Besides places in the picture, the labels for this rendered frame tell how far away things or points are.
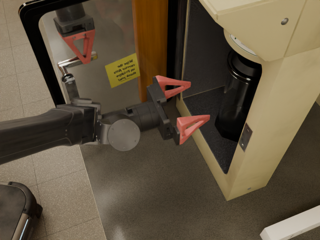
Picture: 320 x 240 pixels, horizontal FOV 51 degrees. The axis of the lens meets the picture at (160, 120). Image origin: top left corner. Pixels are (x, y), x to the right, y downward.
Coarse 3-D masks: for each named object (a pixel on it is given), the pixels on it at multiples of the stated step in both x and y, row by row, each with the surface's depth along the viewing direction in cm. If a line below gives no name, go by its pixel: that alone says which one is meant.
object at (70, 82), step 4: (68, 76) 70; (64, 80) 70; (68, 80) 69; (72, 80) 69; (68, 84) 69; (72, 84) 69; (68, 88) 70; (72, 88) 71; (76, 88) 71; (68, 92) 71; (72, 92) 72; (76, 92) 72; (72, 96) 72; (76, 96) 73
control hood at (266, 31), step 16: (208, 0) 35; (224, 0) 35; (240, 0) 35; (256, 0) 35; (272, 0) 35; (288, 0) 36; (304, 0) 37; (224, 16) 34; (240, 16) 35; (256, 16) 36; (272, 16) 37; (288, 16) 38; (240, 32) 37; (256, 32) 38; (272, 32) 39; (288, 32) 40; (256, 48) 40; (272, 48) 41
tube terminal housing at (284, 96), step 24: (312, 0) 38; (312, 24) 41; (288, 48) 43; (312, 48) 45; (264, 72) 50; (288, 72) 47; (312, 72) 50; (264, 96) 51; (288, 96) 53; (312, 96) 56; (264, 120) 56; (288, 120) 59; (264, 144) 64; (288, 144) 68; (216, 168) 82; (240, 168) 68; (264, 168) 74; (240, 192) 81
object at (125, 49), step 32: (32, 0) 55; (96, 0) 60; (128, 0) 63; (160, 0) 67; (64, 32) 62; (96, 32) 65; (128, 32) 69; (160, 32) 73; (64, 64) 67; (96, 64) 71; (128, 64) 76; (160, 64) 81; (64, 96) 74; (96, 96) 78; (128, 96) 84
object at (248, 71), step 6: (234, 54) 68; (234, 60) 67; (240, 60) 66; (246, 60) 66; (240, 66) 66; (246, 66) 65; (252, 66) 65; (258, 66) 65; (246, 72) 65; (252, 72) 65; (258, 72) 65
